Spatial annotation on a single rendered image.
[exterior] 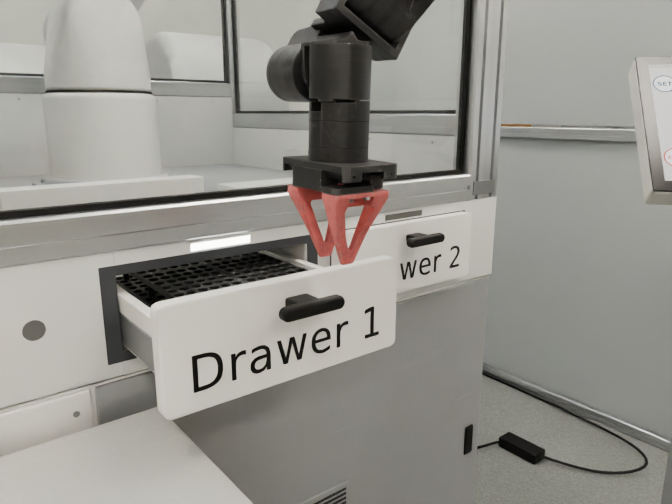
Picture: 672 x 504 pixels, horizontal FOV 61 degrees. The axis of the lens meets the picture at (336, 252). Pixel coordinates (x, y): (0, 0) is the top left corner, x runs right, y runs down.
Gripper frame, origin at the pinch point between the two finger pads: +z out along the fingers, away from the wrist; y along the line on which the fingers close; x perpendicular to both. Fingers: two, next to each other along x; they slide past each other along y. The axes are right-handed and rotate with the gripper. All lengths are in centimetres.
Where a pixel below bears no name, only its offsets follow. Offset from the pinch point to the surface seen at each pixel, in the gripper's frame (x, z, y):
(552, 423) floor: -142, 97, 50
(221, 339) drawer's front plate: 11.6, 7.4, 2.5
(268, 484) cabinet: -2.6, 39.0, 17.5
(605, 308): -157, 54, 44
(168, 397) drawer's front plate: 17.1, 11.6, 2.4
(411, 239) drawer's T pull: -25.0, 4.9, 13.5
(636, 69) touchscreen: -83, -22, 12
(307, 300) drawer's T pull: 3.2, 4.6, 0.4
